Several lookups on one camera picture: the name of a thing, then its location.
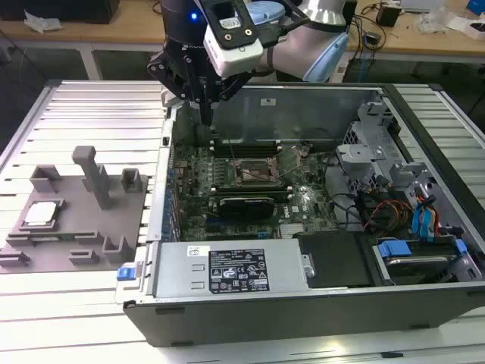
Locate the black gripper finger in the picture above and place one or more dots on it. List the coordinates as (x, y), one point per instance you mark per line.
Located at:
(163, 72)
(233, 87)

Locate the silver CPU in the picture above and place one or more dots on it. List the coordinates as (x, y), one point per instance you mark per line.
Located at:
(41, 214)

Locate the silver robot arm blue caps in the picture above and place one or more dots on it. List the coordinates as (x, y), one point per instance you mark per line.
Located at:
(295, 53)

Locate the CPU socket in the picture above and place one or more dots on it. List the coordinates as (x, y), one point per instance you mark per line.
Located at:
(252, 172)

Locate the wooden desk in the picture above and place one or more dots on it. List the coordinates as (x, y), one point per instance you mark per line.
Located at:
(113, 28)

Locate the round coin cell battery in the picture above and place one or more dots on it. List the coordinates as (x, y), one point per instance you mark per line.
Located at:
(304, 150)

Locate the large black box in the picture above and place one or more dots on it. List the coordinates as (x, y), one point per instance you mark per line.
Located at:
(76, 9)

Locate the black graphics card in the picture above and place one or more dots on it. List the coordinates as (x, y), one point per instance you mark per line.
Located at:
(246, 208)

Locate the crumpled white plastic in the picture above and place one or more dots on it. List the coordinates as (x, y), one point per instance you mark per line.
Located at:
(43, 22)

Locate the black expansion slot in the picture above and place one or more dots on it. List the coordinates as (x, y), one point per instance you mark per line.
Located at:
(235, 228)

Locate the silver metal drive cage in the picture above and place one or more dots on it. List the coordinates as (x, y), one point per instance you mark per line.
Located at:
(358, 153)

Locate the small power adapter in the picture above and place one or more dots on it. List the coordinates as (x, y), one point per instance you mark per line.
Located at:
(372, 39)

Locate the green motherboard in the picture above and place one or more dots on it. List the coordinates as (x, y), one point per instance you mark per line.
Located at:
(320, 212)

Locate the small silver heatsink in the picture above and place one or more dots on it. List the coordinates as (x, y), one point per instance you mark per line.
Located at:
(291, 230)

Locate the grey parts rack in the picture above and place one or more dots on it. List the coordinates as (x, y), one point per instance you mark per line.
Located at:
(76, 216)

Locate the small black box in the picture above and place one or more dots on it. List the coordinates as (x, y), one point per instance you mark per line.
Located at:
(388, 15)

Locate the grey power supply unit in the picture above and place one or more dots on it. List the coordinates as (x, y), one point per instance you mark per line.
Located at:
(178, 269)

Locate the green RAM stick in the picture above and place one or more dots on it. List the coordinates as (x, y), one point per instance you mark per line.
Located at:
(64, 237)

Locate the black plastic cover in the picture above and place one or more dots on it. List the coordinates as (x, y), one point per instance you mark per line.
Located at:
(333, 258)

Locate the blue case latch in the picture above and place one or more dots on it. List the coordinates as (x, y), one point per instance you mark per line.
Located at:
(126, 273)

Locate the white flat box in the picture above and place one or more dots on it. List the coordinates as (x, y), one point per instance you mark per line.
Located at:
(422, 4)

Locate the clear plastic bag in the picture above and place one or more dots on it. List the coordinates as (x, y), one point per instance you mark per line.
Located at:
(435, 21)

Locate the hard disk blue carrier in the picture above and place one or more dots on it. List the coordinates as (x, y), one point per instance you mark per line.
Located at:
(394, 248)

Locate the open black PC case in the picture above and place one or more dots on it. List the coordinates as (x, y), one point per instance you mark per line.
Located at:
(265, 314)

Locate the blue box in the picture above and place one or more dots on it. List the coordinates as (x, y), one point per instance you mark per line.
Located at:
(476, 7)

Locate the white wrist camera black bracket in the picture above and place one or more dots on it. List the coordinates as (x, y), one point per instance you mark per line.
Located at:
(235, 57)

